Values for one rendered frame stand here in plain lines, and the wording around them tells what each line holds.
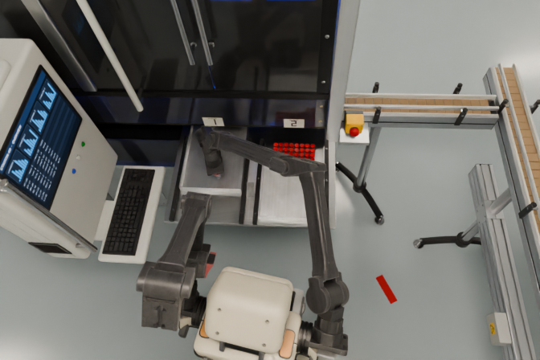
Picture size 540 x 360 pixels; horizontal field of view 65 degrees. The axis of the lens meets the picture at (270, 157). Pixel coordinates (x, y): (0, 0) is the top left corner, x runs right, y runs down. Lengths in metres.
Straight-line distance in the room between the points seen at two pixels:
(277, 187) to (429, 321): 1.25
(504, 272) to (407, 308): 0.63
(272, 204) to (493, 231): 1.07
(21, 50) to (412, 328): 2.21
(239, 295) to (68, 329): 1.79
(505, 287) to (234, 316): 1.36
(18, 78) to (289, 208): 1.05
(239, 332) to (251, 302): 0.09
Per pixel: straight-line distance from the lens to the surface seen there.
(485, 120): 2.06
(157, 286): 0.92
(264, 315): 1.10
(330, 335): 1.25
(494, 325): 2.13
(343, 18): 1.34
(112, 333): 2.69
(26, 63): 1.53
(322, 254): 1.21
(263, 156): 1.35
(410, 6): 3.89
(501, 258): 2.20
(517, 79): 2.20
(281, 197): 1.74
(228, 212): 1.74
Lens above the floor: 2.47
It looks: 60 degrees down
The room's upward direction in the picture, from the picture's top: 6 degrees counter-clockwise
